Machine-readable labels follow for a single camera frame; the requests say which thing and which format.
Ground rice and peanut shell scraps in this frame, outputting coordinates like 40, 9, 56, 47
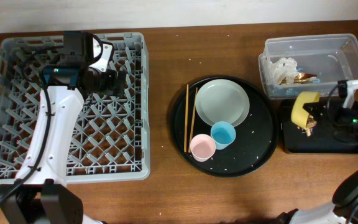
297, 115, 317, 137

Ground yellow bowl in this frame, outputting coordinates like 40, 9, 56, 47
291, 91, 320, 129

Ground gold brown snack wrapper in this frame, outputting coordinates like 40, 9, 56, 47
280, 72, 318, 85

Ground white napkin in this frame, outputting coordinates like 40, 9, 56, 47
267, 57, 298, 85

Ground wooden chopstick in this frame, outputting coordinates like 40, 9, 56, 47
183, 84, 189, 153
188, 87, 198, 153

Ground blue plastic cup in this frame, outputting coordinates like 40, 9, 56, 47
210, 121, 236, 150

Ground grey round plate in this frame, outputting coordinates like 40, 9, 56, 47
195, 79, 250, 127

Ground pink plastic cup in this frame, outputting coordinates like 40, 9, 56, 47
190, 134, 216, 162

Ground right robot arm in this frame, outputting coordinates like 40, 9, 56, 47
273, 80, 358, 223

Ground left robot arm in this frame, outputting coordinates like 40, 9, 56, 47
0, 31, 126, 223

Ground grey dishwasher rack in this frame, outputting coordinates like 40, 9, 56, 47
0, 32, 150, 185

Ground black rectangular tray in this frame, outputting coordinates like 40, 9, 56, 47
278, 99, 358, 154

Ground clear plastic bin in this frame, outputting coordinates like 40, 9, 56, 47
259, 34, 358, 100

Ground round black tray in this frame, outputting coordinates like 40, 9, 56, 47
170, 76, 280, 177

